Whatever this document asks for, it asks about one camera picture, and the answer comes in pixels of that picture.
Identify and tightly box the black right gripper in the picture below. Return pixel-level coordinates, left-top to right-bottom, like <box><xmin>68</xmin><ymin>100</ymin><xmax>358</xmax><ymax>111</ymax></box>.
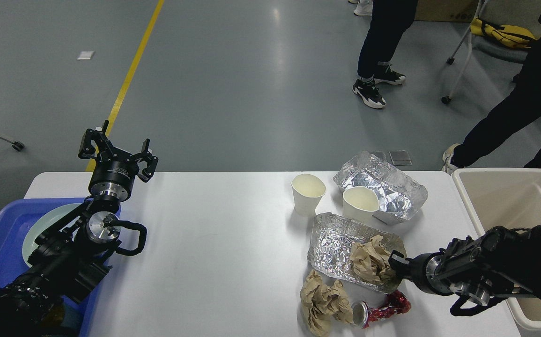
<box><xmin>388</xmin><ymin>251</ymin><xmax>453</xmax><ymax>296</ymax></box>

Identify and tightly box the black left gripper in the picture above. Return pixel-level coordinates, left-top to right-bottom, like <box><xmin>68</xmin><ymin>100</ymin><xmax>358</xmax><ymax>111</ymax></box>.
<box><xmin>78</xmin><ymin>120</ymin><xmax>159</xmax><ymax>201</ymax></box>

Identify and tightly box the brown paper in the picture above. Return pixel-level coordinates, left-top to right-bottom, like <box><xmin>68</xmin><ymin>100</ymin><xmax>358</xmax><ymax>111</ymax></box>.
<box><xmin>349</xmin><ymin>234</ymin><xmax>396</xmax><ymax>284</ymax></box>

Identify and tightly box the crushed red can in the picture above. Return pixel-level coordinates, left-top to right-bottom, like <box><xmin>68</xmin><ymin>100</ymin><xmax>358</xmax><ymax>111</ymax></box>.
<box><xmin>351</xmin><ymin>290</ymin><xmax>411</xmax><ymax>329</ymax></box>

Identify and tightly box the foil sheet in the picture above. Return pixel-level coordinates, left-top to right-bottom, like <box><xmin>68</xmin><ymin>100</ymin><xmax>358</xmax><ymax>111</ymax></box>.
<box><xmin>333</xmin><ymin>151</ymin><xmax>428</xmax><ymax>225</ymax></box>

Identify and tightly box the aluminium foil tray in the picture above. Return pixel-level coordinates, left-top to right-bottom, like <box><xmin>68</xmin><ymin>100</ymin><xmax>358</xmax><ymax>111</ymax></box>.
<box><xmin>307</xmin><ymin>212</ymin><xmax>407</xmax><ymax>293</ymax></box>

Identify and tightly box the white paper bowl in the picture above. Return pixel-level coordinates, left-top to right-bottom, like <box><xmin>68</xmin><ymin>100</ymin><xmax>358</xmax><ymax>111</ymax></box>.
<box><xmin>342</xmin><ymin>186</ymin><xmax>379</xmax><ymax>224</ymax></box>

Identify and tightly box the green plate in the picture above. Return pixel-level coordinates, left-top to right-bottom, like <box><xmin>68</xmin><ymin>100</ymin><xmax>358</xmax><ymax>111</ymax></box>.
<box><xmin>22</xmin><ymin>203</ymin><xmax>80</xmax><ymax>267</ymax></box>

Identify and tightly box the teal mug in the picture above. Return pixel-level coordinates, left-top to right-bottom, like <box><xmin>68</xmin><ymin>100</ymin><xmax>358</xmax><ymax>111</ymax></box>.
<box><xmin>40</xmin><ymin>302</ymin><xmax>83</xmax><ymax>337</ymax></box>

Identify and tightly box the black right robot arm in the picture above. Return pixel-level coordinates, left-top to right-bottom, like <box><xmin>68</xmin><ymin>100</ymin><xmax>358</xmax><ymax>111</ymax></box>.
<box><xmin>388</xmin><ymin>225</ymin><xmax>541</xmax><ymax>316</ymax></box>

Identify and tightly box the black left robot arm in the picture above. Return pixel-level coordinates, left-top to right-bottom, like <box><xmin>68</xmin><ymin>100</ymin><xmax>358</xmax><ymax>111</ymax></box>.
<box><xmin>0</xmin><ymin>121</ymin><xmax>159</xmax><ymax>337</ymax></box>

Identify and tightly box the crumpled brown paper ball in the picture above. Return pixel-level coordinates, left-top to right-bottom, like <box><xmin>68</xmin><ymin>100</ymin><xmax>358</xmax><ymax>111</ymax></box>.
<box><xmin>300</xmin><ymin>269</ymin><xmax>353</xmax><ymax>337</ymax></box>

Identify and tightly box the grey caster leg at left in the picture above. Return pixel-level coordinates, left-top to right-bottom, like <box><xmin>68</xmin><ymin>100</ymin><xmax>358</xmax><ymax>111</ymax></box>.
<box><xmin>0</xmin><ymin>132</ymin><xmax>25</xmax><ymax>152</ymax></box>

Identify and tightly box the right metal floor plate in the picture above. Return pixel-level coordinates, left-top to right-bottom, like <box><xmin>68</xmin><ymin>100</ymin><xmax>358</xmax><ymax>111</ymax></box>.
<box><xmin>389</xmin><ymin>151</ymin><xmax>413</xmax><ymax>166</ymax></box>

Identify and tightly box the metal floor plate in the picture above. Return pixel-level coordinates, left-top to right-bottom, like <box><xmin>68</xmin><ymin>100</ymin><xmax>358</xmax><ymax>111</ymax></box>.
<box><xmin>371</xmin><ymin>151</ymin><xmax>388</xmax><ymax>162</ymax></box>
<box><xmin>389</xmin><ymin>151</ymin><xmax>413</xmax><ymax>166</ymax></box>

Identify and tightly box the left metal floor plate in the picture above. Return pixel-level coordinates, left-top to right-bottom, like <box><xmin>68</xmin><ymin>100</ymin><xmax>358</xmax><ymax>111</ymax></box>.
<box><xmin>371</xmin><ymin>151</ymin><xmax>388</xmax><ymax>162</ymax></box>

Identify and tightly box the white paper cup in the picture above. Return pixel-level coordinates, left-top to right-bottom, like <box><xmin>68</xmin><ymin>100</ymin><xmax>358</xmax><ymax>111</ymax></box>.
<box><xmin>291</xmin><ymin>174</ymin><xmax>326</xmax><ymax>217</ymax></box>

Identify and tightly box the beige plastic bin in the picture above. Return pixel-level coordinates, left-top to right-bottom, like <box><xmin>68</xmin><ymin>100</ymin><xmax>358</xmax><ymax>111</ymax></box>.
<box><xmin>452</xmin><ymin>167</ymin><xmax>541</xmax><ymax>331</ymax></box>

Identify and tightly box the blue plastic tray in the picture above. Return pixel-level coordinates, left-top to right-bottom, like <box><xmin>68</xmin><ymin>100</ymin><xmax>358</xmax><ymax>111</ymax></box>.
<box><xmin>0</xmin><ymin>198</ymin><xmax>101</xmax><ymax>337</ymax></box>

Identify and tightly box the person in black at right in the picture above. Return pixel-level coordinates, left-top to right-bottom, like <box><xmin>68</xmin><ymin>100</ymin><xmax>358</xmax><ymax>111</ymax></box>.
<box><xmin>442</xmin><ymin>14</ymin><xmax>541</xmax><ymax>174</ymax></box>

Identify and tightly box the person in dark jeans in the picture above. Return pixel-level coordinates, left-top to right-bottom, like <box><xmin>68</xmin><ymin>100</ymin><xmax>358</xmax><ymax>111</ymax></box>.
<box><xmin>352</xmin><ymin>0</ymin><xmax>418</xmax><ymax>109</ymax></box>

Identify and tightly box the yellow bag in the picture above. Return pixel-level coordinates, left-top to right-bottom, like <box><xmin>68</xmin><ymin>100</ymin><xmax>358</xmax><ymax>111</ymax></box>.
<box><xmin>470</xmin><ymin>18</ymin><xmax>538</xmax><ymax>50</ymax></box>

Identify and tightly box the person in white sneakers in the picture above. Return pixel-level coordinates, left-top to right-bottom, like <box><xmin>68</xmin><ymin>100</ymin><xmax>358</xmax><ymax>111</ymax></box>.
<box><xmin>348</xmin><ymin>0</ymin><xmax>374</xmax><ymax>17</ymax></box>

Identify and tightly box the cardboard box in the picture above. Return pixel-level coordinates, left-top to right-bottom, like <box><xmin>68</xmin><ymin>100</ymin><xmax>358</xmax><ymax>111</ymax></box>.
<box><xmin>415</xmin><ymin>0</ymin><xmax>478</xmax><ymax>22</ymax></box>

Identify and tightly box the grey wheeled chair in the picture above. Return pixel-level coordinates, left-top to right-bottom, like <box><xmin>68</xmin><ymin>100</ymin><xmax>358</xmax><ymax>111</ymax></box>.
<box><xmin>441</xmin><ymin>0</ymin><xmax>541</xmax><ymax>105</ymax></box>

